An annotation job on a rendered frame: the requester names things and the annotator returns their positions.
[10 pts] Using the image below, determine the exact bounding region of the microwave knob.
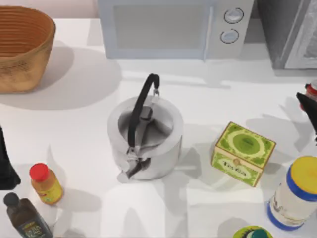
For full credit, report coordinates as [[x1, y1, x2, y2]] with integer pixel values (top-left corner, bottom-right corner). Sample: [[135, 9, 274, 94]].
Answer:
[[223, 7, 245, 24], [219, 28, 240, 45]]

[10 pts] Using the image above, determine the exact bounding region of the microwave oven door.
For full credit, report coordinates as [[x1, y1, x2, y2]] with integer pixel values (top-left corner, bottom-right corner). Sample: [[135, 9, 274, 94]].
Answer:
[[98, 0, 214, 60]]

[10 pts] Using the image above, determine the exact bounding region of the white jar with yellow lid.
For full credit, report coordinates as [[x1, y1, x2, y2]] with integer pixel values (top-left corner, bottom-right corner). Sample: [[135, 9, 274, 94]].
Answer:
[[266, 155, 317, 232]]

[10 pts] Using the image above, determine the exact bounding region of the pale microwave oven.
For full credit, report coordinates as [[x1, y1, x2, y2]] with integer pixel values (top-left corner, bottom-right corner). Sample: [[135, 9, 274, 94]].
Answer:
[[97, 0, 255, 61]]

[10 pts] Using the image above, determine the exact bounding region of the green tea box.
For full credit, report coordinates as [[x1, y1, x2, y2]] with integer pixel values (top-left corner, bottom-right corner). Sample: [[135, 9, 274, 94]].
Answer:
[[210, 121, 277, 188]]

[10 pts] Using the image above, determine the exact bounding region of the microwave door handle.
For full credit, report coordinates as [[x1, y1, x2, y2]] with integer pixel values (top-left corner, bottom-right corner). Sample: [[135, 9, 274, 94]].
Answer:
[[202, 6, 215, 61]]

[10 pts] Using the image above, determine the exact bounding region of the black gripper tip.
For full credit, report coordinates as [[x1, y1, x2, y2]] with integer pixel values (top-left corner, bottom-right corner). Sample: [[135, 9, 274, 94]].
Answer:
[[296, 92, 317, 146], [0, 125, 21, 191]]

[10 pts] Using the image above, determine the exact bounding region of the yellow bottle with red cap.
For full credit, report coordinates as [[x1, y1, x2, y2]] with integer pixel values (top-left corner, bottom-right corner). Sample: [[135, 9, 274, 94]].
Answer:
[[29, 162, 64, 206]]

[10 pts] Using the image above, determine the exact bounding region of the white kettle with black handle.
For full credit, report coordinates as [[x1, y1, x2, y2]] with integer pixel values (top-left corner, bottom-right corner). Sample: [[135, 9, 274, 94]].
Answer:
[[107, 73, 185, 180]]

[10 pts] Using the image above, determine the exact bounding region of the brown woven basket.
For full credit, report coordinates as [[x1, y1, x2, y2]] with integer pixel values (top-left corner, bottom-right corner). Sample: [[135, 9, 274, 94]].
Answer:
[[0, 5, 57, 94]]

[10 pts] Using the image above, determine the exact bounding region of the dark bottle with black cap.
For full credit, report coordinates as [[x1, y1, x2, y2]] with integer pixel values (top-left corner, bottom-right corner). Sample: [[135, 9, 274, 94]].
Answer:
[[2, 192, 53, 238]]

